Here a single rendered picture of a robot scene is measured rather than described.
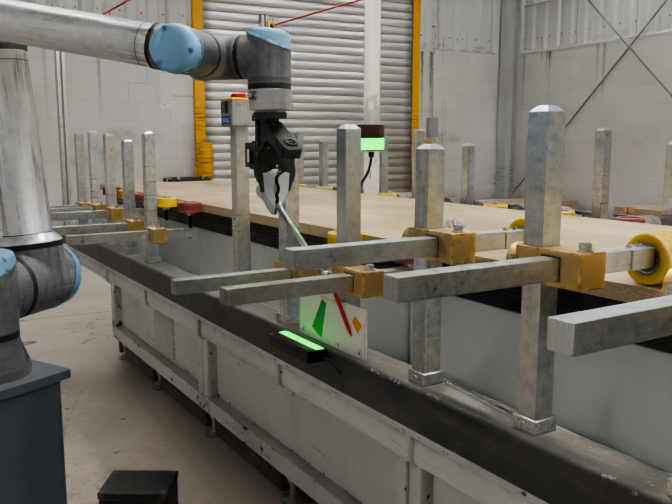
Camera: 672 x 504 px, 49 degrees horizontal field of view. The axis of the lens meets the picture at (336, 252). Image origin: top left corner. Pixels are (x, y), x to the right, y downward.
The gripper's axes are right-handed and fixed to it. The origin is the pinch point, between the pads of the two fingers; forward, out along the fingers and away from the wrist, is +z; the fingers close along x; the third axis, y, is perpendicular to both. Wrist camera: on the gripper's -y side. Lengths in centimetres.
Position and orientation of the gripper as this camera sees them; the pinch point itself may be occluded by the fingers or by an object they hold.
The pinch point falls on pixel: (275, 208)
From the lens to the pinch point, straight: 155.2
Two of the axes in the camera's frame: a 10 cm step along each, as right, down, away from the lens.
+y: -5.3, -1.3, 8.4
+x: -8.5, 0.8, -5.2
